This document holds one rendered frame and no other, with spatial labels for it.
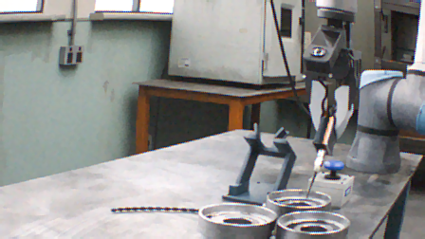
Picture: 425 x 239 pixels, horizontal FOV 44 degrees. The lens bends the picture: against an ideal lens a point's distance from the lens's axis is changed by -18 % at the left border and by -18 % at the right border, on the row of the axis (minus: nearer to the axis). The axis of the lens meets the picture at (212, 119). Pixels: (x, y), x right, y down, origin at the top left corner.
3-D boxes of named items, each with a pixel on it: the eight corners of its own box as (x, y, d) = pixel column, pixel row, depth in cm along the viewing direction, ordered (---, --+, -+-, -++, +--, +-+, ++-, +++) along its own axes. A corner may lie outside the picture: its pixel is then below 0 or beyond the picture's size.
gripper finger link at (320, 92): (330, 134, 103) (339, 82, 101) (319, 137, 98) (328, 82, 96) (315, 129, 105) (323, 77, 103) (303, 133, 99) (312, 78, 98)
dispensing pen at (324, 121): (295, 191, 92) (324, 98, 98) (302, 200, 95) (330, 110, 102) (307, 193, 91) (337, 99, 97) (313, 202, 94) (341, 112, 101)
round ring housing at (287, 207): (335, 217, 93) (340, 193, 92) (315, 235, 84) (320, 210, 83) (279, 210, 98) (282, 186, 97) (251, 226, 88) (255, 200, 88)
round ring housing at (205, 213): (184, 244, 79) (186, 216, 78) (214, 225, 88) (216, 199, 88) (259, 256, 75) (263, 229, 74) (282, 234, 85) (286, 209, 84)
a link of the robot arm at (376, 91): (374, 120, 140) (378, 66, 138) (411, 129, 129) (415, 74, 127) (347, 122, 132) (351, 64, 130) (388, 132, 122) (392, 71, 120)
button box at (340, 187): (341, 209, 98) (345, 182, 97) (304, 204, 101) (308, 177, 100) (352, 198, 105) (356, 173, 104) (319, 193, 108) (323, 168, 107)
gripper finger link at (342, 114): (359, 136, 100) (358, 82, 99) (349, 140, 95) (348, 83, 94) (343, 136, 102) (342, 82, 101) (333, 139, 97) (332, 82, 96)
